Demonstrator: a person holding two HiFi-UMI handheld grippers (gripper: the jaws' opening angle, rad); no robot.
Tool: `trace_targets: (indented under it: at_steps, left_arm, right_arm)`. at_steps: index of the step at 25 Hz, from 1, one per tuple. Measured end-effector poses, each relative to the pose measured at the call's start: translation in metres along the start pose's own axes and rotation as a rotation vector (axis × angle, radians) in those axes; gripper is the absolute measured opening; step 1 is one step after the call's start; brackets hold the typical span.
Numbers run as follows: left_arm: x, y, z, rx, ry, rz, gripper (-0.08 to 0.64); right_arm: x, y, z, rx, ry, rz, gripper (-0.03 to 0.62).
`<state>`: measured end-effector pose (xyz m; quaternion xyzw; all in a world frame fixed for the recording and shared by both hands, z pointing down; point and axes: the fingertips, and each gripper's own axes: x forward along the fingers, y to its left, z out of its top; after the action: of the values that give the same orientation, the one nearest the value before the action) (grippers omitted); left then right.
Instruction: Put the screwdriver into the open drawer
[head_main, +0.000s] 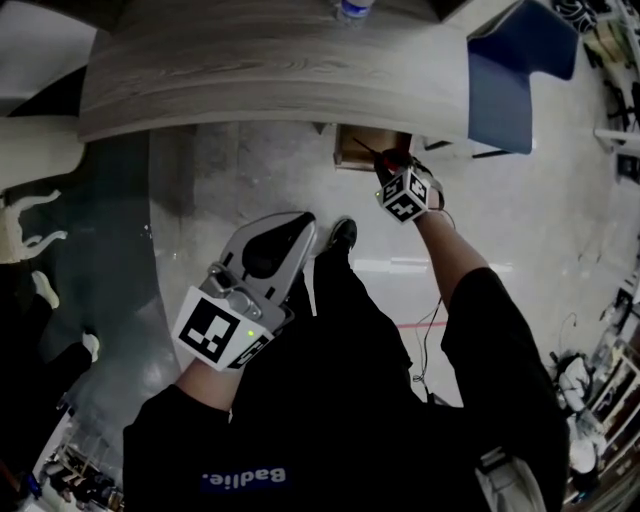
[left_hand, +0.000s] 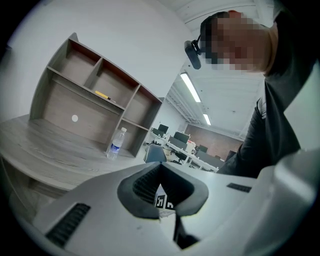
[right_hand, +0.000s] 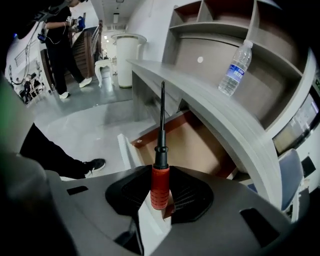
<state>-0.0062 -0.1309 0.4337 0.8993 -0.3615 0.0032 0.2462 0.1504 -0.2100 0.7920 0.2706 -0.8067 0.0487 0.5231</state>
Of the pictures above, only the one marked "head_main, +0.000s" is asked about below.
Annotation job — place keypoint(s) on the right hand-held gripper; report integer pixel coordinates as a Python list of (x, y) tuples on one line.
[(405, 197)]

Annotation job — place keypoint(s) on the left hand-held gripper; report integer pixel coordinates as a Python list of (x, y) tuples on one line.
[(215, 327)]

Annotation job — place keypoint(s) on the red black screwdriver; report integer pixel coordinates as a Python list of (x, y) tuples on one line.
[(395, 157)]

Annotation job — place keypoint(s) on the wooden desk drawer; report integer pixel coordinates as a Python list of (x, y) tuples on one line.
[(360, 150)]

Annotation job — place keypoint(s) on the person's right forearm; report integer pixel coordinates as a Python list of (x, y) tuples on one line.
[(450, 255)]

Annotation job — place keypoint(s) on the person's left forearm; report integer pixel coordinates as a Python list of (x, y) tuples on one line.
[(210, 385)]

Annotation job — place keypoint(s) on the grey shoulder bag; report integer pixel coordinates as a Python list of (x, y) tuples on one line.
[(510, 482)]

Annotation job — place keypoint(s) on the person's right hand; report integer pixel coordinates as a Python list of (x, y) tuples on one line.
[(436, 197)]

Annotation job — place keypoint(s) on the person's black shoe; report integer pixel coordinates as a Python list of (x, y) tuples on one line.
[(343, 232)]

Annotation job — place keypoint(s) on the person's black trousers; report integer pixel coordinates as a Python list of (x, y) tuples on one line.
[(345, 310)]

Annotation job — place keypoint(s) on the blue chair with black legs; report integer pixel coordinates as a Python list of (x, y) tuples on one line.
[(505, 95)]

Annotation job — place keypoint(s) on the grey wooden desk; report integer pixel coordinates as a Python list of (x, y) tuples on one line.
[(275, 75)]

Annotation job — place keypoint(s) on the clear plastic water bottle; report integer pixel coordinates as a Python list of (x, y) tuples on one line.
[(354, 10)]

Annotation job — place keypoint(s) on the person's black shirt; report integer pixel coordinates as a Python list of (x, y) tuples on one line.
[(350, 435)]

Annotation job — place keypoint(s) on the long white desk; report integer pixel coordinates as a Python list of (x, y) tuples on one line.
[(617, 132)]

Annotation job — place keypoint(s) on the cream ornate stool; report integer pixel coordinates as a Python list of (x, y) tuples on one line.
[(20, 230)]

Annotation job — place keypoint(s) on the white black backpack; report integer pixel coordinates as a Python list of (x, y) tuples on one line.
[(577, 382)]

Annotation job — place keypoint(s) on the white ribbed cylinder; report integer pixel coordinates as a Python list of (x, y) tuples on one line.
[(35, 150)]

